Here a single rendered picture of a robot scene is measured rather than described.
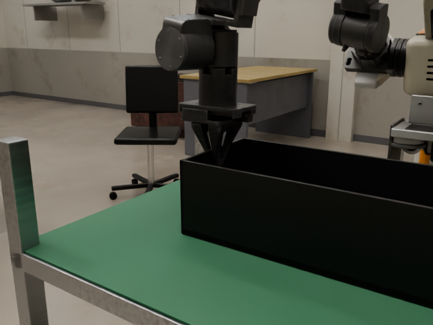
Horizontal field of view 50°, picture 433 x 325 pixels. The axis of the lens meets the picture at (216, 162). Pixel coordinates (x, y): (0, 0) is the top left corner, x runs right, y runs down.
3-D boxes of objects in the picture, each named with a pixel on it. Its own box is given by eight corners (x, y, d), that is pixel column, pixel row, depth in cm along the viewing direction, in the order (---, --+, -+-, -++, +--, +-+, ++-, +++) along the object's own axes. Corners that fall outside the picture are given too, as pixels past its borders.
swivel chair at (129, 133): (147, 178, 404) (142, 63, 377) (208, 189, 374) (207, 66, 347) (95, 200, 352) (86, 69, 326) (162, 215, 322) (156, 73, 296)
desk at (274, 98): (313, 137, 554) (317, 68, 532) (247, 167, 436) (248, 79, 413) (255, 129, 598) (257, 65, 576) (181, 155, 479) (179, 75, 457)
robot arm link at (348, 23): (387, 33, 103) (365, 29, 106) (379, 2, 95) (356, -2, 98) (368, 68, 101) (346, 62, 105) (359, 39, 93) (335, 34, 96)
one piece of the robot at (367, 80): (366, 78, 117) (369, 33, 113) (387, 80, 115) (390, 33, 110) (354, 88, 110) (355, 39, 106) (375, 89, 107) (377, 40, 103)
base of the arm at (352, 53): (404, 42, 107) (353, 41, 114) (400, 19, 101) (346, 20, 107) (396, 73, 105) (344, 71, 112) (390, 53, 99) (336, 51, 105)
